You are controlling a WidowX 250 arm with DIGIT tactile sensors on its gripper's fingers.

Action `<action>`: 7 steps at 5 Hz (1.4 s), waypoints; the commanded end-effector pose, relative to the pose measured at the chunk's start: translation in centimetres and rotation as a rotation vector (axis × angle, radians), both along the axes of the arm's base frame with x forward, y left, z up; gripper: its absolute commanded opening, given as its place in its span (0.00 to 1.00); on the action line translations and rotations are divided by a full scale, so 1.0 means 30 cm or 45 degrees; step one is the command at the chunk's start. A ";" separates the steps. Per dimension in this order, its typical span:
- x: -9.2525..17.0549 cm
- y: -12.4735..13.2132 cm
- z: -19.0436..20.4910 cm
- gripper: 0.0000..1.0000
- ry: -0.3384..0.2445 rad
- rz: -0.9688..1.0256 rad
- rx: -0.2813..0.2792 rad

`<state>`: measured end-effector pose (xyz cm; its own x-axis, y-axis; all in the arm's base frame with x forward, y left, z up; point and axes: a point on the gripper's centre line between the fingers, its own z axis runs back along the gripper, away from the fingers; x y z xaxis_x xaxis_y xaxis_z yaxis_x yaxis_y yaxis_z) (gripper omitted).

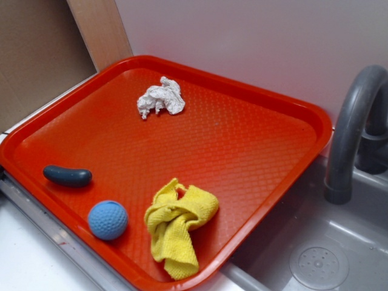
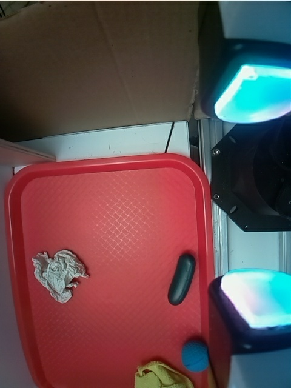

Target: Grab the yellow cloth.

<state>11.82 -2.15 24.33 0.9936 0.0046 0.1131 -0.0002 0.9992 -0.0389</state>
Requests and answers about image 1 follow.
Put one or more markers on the red plastic tray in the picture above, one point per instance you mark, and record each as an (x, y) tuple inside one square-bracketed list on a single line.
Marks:
[(243, 144)]

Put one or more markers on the crumpled white paper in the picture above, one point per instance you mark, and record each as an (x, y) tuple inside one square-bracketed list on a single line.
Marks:
[(157, 97)]

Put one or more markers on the brown cardboard panel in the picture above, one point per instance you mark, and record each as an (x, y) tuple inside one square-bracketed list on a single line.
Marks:
[(42, 56)]

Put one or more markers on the yellow cloth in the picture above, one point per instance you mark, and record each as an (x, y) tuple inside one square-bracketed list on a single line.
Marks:
[(174, 213)]

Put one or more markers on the grey toy faucet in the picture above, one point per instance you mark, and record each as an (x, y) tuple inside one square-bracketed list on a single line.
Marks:
[(360, 136)]

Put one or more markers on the grey toy sink basin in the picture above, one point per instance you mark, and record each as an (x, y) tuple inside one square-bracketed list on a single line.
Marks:
[(307, 243)]

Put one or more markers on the blue dimpled ball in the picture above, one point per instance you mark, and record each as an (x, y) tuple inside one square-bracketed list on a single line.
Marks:
[(108, 220)]

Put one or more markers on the dark grey sausage toy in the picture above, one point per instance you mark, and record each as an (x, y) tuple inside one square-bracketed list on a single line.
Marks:
[(67, 177)]

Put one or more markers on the light wooden board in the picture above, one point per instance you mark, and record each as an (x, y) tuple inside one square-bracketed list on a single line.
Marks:
[(102, 30)]

